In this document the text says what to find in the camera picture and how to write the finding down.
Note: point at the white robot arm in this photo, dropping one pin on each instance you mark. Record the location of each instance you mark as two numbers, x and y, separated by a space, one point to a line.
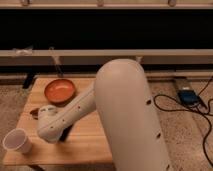
120 94

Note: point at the orange bowl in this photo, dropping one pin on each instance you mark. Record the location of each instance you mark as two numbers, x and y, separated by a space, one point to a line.
59 91

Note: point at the blue power adapter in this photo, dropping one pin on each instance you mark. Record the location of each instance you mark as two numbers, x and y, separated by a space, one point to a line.
188 97

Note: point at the white paper cup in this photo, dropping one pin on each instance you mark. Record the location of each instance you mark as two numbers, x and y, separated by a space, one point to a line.
17 140

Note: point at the wooden rail frame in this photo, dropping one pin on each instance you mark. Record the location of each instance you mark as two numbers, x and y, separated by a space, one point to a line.
30 57

